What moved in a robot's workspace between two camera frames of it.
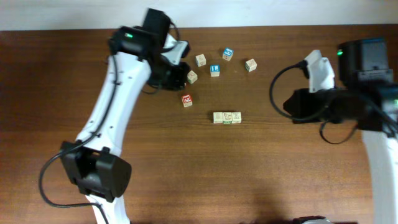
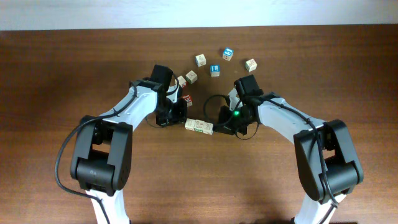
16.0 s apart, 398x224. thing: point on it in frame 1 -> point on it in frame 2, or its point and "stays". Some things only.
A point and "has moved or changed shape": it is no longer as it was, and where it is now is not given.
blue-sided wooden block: x=217 y=117 has moved or changed shape
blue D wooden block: x=201 y=60 stays
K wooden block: x=236 y=117 has moved or changed shape
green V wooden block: x=227 y=118 has moved or changed shape
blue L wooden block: x=214 y=70 stays
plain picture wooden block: x=250 y=65 stays
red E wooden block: x=187 y=100 stays
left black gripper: x=177 y=82 -> x=180 y=114
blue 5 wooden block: x=227 y=54 stays
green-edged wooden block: x=191 y=76 stays
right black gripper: x=300 y=106 -> x=225 y=121
